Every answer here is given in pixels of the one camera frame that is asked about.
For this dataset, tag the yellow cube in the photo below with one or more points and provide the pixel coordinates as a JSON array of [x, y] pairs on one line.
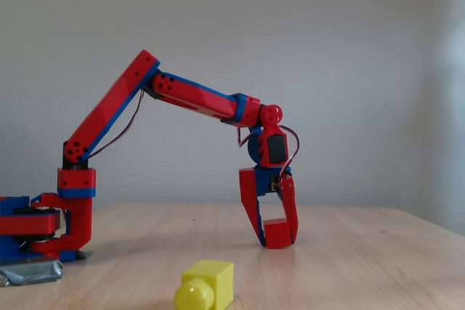
[[214, 282]]

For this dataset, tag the red blue robot base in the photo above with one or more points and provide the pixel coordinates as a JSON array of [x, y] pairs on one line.
[[22, 224]]

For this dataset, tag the red blue robot arm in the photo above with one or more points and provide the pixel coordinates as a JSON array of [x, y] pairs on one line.
[[109, 106]]

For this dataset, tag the grey duct tape piece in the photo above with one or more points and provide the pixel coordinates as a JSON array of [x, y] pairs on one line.
[[31, 270]]

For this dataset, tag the red blue gripper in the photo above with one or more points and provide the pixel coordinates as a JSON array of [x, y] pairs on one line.
[[250, 184]]

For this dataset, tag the red cube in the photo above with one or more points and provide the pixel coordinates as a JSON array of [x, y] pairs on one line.
[[277, 234]]

